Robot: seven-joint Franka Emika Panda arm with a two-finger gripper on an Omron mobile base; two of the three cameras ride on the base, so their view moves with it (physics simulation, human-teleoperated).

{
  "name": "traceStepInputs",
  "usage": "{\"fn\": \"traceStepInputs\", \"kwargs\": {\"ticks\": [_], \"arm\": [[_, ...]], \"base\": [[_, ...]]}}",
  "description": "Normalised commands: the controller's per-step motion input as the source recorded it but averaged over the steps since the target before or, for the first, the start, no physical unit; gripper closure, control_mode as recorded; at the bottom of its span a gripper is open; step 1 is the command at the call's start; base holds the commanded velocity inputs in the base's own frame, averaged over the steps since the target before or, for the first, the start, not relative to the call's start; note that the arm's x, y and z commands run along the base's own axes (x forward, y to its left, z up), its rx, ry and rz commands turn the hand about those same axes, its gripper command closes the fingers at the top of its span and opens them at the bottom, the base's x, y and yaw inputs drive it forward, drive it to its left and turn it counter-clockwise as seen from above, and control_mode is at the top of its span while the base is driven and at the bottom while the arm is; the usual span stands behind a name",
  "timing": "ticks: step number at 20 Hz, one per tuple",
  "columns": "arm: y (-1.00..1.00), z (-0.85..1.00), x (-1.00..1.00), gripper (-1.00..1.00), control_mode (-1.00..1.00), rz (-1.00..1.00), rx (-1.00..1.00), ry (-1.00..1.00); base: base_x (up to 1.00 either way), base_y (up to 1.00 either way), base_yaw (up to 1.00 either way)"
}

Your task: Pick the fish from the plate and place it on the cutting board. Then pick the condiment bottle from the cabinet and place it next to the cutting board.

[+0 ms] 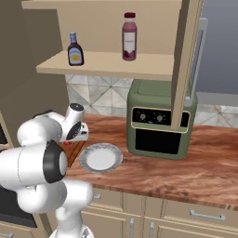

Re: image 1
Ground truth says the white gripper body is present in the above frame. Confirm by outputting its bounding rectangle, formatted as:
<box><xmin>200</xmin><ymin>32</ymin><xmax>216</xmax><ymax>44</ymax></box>
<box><xmin>60</xmin><ymin>135</ymin><xmax>88</xmax><ymax>144</ymax></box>

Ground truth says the wooden cutting board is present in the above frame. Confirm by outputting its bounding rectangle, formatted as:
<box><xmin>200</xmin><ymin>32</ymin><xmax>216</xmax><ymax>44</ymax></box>
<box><xmin>60</xmin><ymin>139</ymin><xmax>87</xmax><ymax>168</ymax></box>

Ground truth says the grey rimmed white plate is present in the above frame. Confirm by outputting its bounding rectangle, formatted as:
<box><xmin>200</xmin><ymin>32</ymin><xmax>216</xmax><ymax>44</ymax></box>
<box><xmin>78</xmin><ymin>142</ymin><xmax>125</xmax><ymax>174</ymax></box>

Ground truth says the dark condiment bottle blue cap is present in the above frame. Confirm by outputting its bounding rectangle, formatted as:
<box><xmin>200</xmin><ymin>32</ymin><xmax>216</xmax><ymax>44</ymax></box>
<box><xmin>67</xmin><ymin>32</ymin><xmax>86</xmax><ymax>67</ymax></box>

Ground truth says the brown tall cabinet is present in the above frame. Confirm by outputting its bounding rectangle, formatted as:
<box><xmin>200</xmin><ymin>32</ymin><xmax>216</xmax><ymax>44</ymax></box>
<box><xmin>0</xmin><ymin>0</ymin><xmax>71</xmax><ymax>150</ymax></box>

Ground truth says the maroon bottle white label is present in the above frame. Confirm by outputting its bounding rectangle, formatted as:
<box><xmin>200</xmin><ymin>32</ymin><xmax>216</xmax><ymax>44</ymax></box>
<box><xmin>121</xmin><ymin>11</ymin><xmax>139</xmax><ymax>62</ymax></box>

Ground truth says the beige cabinet door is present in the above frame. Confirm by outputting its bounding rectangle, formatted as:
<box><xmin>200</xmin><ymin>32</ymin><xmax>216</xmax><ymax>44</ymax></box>
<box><xmin>170</xmin><ymin>0</ymin><xmax>205</xmax><ymax>131</ymax></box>

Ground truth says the beige drawer front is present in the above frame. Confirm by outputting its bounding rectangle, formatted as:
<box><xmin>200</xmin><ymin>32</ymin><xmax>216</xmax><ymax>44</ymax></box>
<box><xmin>91</xmin><ymin>187</ymin><xmax>126</xmax><ymax>212</ymax></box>
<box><xmin>161</xmin><ymin>198</ymin><xmax>238</xmax><ymax>231</ymax></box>

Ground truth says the green toaster oven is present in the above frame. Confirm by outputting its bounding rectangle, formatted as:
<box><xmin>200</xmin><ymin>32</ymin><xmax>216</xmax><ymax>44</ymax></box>
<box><xmin>126</xmin><ymin>78</ymin><xmax>199</xmax><ymax>161</ymax></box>

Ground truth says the beige cupboard door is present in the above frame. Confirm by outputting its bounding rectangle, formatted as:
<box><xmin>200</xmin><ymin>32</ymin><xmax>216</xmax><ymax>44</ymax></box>
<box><xmin>79</xmin><ymin>209</ymin><xmax>139</xmax><ymax>238</ymax></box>
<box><xmin>142</xmin><ymin>217</ymin><xmax>238</xmax><ymax>238</ymax></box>

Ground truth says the beige open wall cabinet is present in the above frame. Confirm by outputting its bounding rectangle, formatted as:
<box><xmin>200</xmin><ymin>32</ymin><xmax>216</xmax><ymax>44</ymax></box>
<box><xmin>20</xmin><ymin>0</ymin><xmax>184</xmax><ymax>82</ymax></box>

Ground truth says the silver cabinet door handle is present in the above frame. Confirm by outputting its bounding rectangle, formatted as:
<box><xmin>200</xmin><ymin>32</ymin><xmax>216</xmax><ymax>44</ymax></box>
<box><xmin>185</xmin><ymin>17</ymin><xmax>209</xmax><ymax>100</ymax></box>

